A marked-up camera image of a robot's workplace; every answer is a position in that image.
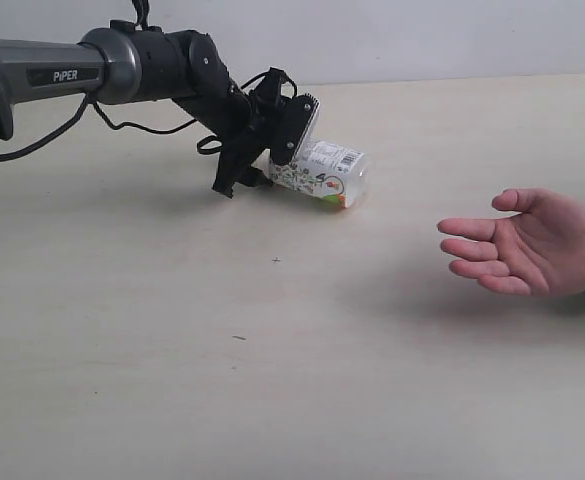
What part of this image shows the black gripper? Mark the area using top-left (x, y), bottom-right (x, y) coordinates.
top-left (196, 67), bottom-right (297, 198)

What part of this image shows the clear bottle floral label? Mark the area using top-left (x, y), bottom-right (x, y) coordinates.
top-left (257, 139), bottom-right (370, 209)

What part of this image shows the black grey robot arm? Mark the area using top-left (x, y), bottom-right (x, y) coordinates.
top-left (0, 21), bottom-right (313, 196)

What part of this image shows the person's open hand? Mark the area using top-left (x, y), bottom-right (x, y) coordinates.
top-left (437, 188), bottom-right (585, 298)

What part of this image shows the black cable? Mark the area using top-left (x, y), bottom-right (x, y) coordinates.
top-left (0, 0), bottom-right (298, 162)

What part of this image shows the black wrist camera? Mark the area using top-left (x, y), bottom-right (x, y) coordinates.
top-left (269, 93), bottom-right (320, 166)

